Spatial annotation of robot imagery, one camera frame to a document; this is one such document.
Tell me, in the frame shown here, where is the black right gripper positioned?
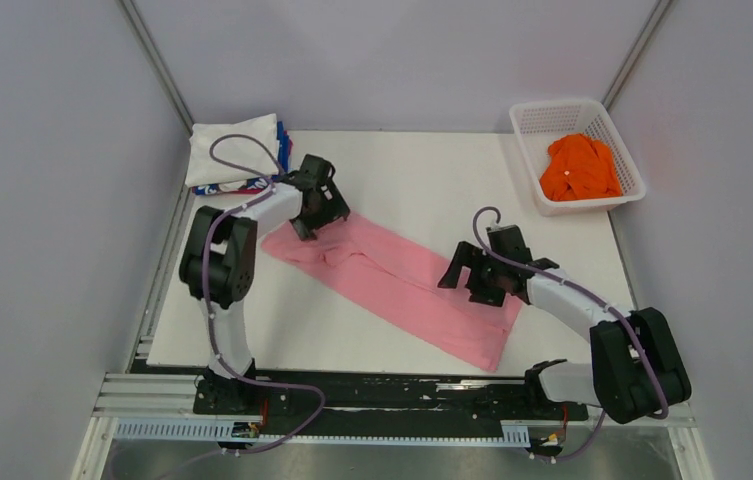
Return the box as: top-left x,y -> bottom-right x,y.
437,243 -> 504,308

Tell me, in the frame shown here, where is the pink t-shirt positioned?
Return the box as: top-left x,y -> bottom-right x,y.
261,213 -> 523,372

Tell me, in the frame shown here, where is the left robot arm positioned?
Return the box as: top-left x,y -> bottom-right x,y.
178,155 -> 350,413

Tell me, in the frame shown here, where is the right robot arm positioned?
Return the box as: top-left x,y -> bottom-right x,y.
438,225 -> 692,424

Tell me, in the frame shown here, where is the blue printed folded t-shirt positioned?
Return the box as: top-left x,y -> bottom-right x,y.
188,119 -> 286,196

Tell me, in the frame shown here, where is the white folded t-shirt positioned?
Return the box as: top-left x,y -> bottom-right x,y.
184,113 -> 279,187

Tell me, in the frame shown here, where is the orange t-shirt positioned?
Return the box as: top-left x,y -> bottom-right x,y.
539,133 -> 623,202

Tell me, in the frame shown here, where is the white plastic laundry basket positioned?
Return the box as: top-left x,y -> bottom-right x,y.
509,98 -> 646,216

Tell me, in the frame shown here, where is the white slotted cable duct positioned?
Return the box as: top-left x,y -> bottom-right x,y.
113,418 -> 531,448

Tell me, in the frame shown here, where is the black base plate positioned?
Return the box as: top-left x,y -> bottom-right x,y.
193,369 -> 588,436

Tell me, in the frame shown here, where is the left aluminium corner post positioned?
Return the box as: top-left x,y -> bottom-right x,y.
116,0 -> 194,135

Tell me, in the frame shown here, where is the aluminium corner post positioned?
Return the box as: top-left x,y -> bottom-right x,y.
601,0 -> 676,111
116,0 -> 194,135

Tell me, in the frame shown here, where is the aluminium frame rail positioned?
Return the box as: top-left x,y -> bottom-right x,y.
92,374 -> 698,428

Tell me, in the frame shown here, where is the right aluminium corner post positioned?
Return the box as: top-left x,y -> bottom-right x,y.
601,0 -> 676,111

